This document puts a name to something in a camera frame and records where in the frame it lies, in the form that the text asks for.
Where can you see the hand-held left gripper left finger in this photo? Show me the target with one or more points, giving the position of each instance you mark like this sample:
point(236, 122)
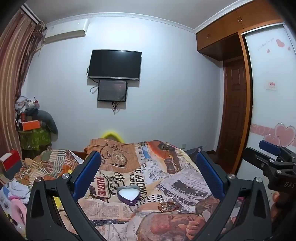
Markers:
point(89, 172)

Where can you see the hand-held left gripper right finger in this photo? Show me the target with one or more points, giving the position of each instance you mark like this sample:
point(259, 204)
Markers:
point(209, 172)

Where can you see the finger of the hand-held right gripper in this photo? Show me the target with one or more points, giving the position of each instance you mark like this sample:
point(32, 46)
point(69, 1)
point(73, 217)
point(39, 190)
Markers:
point(269, 146)
point(256, 160)

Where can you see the purple heart-shaped tin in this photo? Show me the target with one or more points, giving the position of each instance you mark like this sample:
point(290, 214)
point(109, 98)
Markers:
point(124, 200)

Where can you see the person's right hand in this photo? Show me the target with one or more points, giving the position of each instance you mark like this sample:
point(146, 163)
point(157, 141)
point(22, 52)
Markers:
point(276, 201)

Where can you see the striped patchwork blanket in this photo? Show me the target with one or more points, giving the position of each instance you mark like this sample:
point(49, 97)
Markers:
point(57, 162)

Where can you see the yellow round object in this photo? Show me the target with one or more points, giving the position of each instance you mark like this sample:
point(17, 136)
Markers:
point(112, 133)

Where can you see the brown wooden door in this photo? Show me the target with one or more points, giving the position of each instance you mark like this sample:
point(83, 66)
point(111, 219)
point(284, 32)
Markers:
point(233, 104)

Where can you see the newspaper printed blanket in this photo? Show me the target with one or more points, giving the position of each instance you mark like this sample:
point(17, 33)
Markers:
point(150, 166)

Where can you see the small red white sticker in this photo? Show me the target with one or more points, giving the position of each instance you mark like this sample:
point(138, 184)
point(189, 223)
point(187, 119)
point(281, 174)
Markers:
point(272, 85)

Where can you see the green patterned cloth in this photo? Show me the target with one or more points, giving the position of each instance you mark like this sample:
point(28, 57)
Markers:
point(34, 139)

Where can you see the red box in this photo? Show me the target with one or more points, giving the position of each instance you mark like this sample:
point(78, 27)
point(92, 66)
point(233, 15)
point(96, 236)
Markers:
point(13, 160)

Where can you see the orange box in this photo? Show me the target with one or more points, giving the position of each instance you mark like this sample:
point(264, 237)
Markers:
point(29, 125)

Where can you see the white heart-print wardrobe door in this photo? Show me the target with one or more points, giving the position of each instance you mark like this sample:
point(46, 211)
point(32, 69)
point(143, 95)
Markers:
point(266, 69)

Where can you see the pink plush toy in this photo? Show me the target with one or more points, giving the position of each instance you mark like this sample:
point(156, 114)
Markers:
point(17, 209)

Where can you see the printed cloth bundle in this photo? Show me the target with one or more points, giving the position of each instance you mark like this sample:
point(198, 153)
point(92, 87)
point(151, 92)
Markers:
point(24, 104)

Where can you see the wooden overhead cabinet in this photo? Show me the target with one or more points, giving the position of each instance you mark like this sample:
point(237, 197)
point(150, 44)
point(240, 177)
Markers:
point(217, 34)

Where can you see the brown striped curtain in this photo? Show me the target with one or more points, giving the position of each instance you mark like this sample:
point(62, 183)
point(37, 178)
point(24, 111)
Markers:
point(13, 58)

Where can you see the white air conditioner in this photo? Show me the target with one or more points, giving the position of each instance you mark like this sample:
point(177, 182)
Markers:
point(67, 30)

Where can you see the small black wall monitor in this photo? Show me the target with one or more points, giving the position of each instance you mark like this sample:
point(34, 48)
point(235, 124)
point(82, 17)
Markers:
point(112, 90)

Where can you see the black wall television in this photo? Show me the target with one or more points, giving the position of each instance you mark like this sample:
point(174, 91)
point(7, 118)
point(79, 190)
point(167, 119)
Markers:
point(114, 63)

